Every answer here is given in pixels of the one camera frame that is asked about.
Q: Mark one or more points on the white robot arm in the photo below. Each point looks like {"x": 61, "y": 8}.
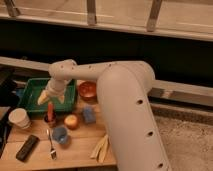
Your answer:
{"x": 122, "y": 88}

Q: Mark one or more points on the metal fork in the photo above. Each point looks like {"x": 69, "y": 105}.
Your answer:
{"x": 52, "y": 150}

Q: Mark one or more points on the orange bowl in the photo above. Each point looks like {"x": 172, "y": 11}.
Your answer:
{"x": 87, "y": 90}

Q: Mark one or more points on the yellow red apple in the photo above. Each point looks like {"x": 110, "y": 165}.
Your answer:
{"x": 71, "y": 121}

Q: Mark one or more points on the white paper cup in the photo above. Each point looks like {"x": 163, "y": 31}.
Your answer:
{"x": 20, "y": 118}

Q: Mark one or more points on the small dark metal cup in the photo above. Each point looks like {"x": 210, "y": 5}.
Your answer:
{"x": 51, "y": 123}

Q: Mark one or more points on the blue cup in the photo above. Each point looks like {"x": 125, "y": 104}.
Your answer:
{"x": 60, "y": 135}

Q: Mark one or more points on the blue sponge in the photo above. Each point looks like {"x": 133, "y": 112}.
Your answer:
{"x": 88, "y": 114}

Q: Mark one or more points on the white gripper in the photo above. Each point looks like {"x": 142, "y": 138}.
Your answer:
{"x": 54, "y": 88}

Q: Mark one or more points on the black rectangular block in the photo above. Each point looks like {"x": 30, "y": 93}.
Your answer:
{"x": 27, "y": 148}

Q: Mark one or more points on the green plastic tray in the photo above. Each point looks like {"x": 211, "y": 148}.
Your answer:
{"x": 35, "y": 101}

